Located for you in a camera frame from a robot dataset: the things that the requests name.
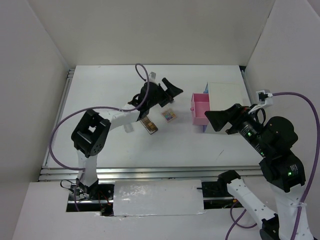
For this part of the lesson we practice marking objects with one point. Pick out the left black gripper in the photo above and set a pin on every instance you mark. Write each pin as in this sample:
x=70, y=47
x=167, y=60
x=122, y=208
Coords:
x=173, y=90

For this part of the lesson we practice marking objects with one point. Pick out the pink drawer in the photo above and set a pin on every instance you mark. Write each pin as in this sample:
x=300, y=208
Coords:
x=200, y=103

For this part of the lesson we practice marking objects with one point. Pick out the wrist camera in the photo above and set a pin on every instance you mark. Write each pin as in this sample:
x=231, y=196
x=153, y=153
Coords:
x=265, y=100
x=152, y=77

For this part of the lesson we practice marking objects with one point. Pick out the aluminium rail frame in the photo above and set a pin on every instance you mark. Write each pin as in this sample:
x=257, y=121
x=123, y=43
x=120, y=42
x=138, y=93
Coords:
x=178, y=149

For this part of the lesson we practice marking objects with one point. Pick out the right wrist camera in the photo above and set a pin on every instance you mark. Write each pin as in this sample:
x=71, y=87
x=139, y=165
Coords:
x=265, y=100

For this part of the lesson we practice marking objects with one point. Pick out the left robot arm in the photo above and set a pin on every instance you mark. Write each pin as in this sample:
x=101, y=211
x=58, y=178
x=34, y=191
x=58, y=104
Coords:
x=90, y=134

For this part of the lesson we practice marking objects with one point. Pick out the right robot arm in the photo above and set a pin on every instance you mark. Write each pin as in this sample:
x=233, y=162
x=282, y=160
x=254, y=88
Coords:
x=280, y=167

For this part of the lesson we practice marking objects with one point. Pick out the colourful square eyeshadow palette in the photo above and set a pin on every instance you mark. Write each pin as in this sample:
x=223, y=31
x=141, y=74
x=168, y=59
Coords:
x=169, y=115

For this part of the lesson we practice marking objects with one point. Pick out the brown long eyeshadow palette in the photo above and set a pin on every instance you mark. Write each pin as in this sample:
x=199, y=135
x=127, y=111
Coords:
x=149, y=125

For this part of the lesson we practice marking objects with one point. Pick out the clear bottle blue label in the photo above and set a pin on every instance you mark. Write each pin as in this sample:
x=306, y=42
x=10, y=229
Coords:
x=128, y=128

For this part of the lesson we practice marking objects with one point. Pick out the blue drawer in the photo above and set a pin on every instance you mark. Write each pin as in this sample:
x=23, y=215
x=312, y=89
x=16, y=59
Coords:
x=206, y=90

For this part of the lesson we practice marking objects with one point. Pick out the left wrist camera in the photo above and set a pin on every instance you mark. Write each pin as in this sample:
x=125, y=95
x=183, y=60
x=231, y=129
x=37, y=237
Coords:
x=152, y=77

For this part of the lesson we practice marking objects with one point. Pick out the white drawer cabinet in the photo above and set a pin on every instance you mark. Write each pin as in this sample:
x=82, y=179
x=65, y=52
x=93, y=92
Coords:
x=222, y=96

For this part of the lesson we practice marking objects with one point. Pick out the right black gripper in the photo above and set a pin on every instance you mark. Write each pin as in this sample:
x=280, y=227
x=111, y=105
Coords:
x=233, y=119

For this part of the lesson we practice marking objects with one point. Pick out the white cover plate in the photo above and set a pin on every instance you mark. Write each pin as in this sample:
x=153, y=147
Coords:
x=158, y=198

